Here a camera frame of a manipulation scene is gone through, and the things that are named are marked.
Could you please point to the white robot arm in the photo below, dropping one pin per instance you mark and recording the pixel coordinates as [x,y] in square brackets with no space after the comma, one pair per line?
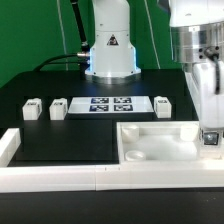
[196,35]

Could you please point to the white marker base plate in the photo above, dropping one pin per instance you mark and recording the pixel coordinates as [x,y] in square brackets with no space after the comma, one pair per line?
[106,105]

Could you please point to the white U-shaped obstacle fence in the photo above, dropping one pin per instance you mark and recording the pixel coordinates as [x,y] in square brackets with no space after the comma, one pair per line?
[205,173]

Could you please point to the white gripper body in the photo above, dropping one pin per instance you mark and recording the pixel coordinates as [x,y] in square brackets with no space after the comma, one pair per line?
[201,82]

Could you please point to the white square tabletop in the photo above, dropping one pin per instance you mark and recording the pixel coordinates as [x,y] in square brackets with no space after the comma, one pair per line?
[167,141]

